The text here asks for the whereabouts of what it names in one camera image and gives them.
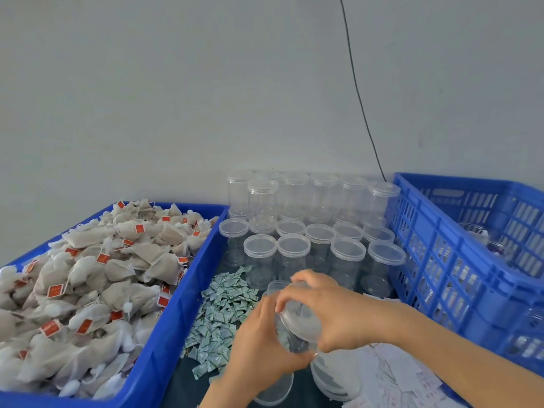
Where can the person's right hand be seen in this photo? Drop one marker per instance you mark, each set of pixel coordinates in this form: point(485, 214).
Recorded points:
point(348, 314)

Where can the person's left hand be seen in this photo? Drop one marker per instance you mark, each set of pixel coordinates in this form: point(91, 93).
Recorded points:
point(263, 352)

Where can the clear jar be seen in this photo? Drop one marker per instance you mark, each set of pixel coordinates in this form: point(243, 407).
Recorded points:
point(299, 323)

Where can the pile of green desiccant packets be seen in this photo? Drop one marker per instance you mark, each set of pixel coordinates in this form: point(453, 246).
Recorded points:
point(221, 318)

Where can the pile of white label papers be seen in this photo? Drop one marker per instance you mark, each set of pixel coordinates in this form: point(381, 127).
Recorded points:
point(399, 378)

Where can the group of lidded jars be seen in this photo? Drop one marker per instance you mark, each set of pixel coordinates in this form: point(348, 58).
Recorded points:
point(314, 216)

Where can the blue slatted crate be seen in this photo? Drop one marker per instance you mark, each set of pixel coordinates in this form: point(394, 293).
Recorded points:
point(450, 276)

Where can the pile of tea bags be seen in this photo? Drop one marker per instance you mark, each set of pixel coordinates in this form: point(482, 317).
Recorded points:
point(93, 284)

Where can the blue plastic tray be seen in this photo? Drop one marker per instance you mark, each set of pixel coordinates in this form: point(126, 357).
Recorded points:
point(170, 344)

